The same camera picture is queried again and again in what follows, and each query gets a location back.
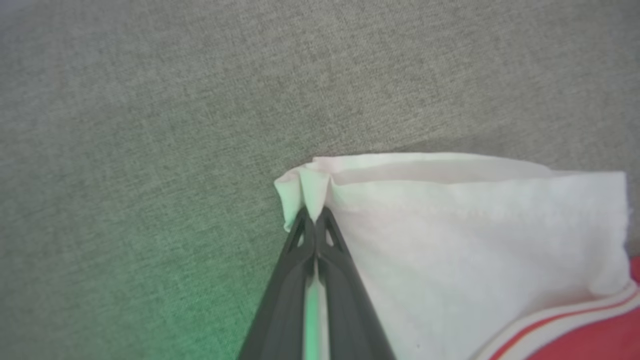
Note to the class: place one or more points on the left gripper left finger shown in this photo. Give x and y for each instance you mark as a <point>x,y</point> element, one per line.
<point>280,310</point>

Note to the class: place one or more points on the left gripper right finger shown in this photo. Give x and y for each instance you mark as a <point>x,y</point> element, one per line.
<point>350,310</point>

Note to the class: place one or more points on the red white Bulls jersey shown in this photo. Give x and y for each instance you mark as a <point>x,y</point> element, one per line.
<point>450,250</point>

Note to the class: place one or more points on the grey fabric sofa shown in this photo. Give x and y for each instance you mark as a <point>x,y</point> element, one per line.
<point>150,150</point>

